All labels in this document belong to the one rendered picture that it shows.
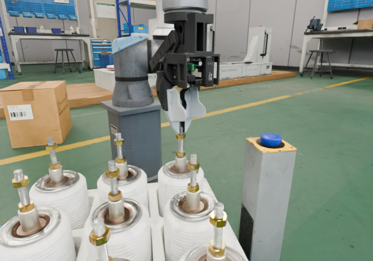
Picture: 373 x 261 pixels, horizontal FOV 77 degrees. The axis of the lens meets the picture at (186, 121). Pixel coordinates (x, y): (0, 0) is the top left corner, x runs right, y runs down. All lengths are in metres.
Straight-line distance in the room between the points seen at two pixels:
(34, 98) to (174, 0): 1.10
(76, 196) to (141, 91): 0.44
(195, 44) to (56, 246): 0.35
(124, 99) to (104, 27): 5.93
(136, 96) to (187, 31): 0.46
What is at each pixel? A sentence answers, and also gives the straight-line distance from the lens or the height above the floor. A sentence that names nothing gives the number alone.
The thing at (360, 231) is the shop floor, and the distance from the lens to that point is 0.87.
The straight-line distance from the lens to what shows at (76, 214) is 0.51.
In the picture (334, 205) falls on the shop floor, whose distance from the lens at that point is 0.95.
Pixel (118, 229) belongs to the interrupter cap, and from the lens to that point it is 0.37.
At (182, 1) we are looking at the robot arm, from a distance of 0.39.
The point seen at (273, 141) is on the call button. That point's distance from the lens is 0.47.
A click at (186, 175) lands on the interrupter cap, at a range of 0.47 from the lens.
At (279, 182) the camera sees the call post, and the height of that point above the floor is 0.25.
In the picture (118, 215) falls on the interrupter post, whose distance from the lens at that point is 0.38.
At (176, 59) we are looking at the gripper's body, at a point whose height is 0.48.
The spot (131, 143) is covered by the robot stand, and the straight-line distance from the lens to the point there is 0.83.
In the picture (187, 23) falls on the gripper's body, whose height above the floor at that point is 0.53.
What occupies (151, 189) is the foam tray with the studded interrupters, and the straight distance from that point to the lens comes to 0.57.
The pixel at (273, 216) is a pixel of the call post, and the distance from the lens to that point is 0.54.
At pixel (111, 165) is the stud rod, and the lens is 0.35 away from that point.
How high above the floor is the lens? 0.49
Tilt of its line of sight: 17 degrees down
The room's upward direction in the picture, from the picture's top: straight up
